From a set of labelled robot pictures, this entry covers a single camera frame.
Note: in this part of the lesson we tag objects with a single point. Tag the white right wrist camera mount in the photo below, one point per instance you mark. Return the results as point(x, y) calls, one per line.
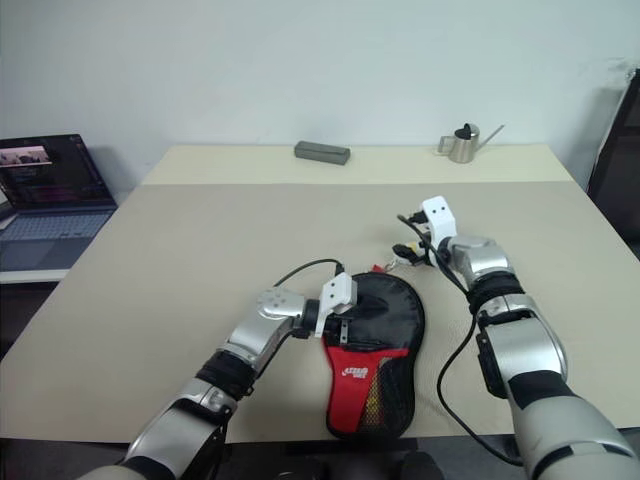
point(440, 215)

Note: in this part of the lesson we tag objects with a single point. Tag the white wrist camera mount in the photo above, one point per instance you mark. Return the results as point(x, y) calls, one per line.
point(337, 292)
point(440, 215)

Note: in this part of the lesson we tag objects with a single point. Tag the silver metal watering can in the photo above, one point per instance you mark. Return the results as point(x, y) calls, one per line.
point(462, 147)

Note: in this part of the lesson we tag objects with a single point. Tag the black and red paddle case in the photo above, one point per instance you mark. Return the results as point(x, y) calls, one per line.
point(400, 320)

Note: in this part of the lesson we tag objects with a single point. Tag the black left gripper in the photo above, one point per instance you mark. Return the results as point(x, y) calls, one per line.
point(335, 331)

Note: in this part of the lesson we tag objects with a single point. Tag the grey rectangular box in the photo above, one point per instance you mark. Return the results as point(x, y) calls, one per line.
point(322, 152)

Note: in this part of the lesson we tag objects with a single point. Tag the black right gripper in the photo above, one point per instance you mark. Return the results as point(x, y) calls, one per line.
point(426, 250)

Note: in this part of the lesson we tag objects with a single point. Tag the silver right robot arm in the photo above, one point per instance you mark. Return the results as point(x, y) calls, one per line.
point(525, 340)

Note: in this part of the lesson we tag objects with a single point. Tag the black upright panel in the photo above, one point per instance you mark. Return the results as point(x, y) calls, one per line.
point(617, 175)

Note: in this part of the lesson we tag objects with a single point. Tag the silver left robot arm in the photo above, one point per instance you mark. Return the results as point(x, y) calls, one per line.
point(250, 335)

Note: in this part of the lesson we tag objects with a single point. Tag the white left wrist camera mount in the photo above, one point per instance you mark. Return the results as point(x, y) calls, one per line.
point(337, 292)

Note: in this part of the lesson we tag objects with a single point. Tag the open laptop computer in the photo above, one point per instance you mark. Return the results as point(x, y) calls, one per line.
point(50, 190)

